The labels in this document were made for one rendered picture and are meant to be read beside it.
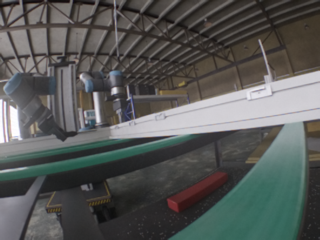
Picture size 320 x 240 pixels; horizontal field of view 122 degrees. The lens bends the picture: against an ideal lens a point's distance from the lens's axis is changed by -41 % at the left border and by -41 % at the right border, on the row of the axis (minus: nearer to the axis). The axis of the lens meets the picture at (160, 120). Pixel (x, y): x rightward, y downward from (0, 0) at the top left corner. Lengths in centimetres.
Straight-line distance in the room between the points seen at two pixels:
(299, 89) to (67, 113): 175
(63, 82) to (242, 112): 174
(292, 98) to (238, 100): 11
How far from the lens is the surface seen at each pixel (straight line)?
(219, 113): 32
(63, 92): 179
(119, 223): 56
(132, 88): 508
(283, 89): 28
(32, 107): 63
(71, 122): 171
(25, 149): 89
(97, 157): 24
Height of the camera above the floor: 90
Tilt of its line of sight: 2 degrees up
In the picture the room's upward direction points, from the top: 10 degrees counter-clockwise
